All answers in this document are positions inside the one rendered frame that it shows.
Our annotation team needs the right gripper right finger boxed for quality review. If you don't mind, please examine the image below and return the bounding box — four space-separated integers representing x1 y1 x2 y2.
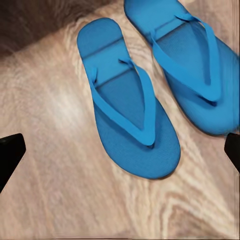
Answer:
224 132 240 173

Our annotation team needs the sandal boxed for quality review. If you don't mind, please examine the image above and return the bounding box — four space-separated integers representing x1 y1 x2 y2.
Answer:
123 0 240 137
77 17 181 179

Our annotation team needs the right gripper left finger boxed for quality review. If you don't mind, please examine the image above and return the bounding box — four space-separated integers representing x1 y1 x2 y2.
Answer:
0 133 26 193

